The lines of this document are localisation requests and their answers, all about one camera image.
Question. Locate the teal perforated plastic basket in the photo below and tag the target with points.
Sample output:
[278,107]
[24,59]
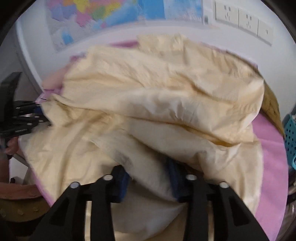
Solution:
[290,138]

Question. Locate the light pink garment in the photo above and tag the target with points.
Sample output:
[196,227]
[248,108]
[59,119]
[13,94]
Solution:
[55,81]

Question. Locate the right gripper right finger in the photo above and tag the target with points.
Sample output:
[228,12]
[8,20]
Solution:
[210,203]

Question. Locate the cream yellow large jacket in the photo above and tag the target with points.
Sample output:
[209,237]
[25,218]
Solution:
[150,129]

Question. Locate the white wall socket panel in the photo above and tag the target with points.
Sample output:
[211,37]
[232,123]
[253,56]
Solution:
[247,22]

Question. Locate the mustard brown garment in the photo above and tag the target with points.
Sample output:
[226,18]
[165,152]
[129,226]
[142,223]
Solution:
[271,110]

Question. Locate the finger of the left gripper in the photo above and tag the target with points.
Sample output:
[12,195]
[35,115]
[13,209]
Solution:
[24,107]
[29,121]

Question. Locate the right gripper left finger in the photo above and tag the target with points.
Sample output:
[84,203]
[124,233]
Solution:
[82,206]

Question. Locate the colourful wall map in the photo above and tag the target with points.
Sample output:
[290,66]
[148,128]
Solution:
[73,21]

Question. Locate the pink bed sheet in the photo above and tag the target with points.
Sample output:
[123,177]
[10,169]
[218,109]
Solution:
[270,166]

